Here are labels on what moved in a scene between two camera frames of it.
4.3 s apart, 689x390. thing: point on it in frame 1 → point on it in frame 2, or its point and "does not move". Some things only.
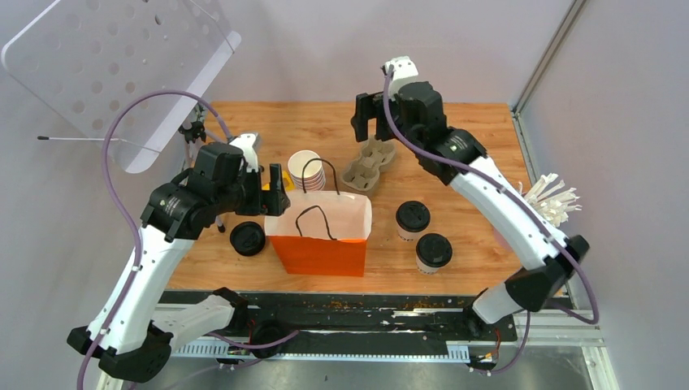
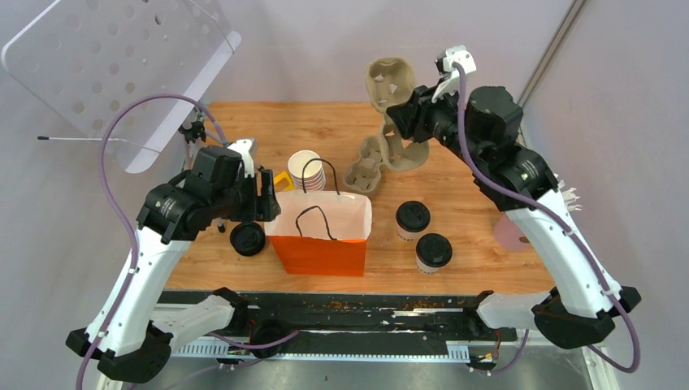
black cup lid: (434, 249) does not move
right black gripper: (370, 106) → (412, 120)
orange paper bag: (322, 232) does not move
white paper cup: (429, 270) does not move
